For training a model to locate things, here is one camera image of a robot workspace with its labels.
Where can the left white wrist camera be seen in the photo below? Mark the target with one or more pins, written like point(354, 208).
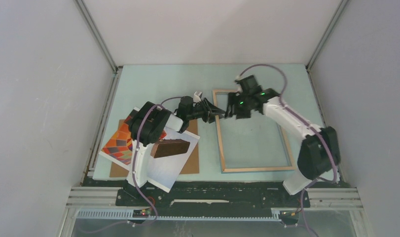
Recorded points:
point(197, 95)

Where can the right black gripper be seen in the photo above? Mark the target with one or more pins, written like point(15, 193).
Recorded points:
point(233, 98)

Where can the corner aluminium post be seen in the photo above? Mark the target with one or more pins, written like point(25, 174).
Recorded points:
point(327, 33)
point(91, 24)

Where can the aluminium mounting profile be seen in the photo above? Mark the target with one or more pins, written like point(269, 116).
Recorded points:
point(100, 203)

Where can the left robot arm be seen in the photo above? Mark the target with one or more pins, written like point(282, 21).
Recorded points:
point(147, 124)

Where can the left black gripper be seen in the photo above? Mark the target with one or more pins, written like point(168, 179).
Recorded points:
point(209, 110)

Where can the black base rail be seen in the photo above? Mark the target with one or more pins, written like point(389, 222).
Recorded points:
point(213, 199)

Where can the brown backing board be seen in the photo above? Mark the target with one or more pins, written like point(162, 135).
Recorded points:
point(191, 166)

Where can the colourful balloon photo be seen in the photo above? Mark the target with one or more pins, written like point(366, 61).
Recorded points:
point(162, 172)

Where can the left corner aluminium post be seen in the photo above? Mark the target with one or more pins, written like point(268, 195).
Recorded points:
point(91, 24)

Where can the dark brown wooden block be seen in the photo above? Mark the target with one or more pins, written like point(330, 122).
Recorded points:
point(170, 147)

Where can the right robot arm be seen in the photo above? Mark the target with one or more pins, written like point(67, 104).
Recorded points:
point(319, 149)

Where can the wooden picture frame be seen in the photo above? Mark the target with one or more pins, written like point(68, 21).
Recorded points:
point(256, 144)

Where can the right corner aluminium post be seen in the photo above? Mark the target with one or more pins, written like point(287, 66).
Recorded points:
point(327, 33)

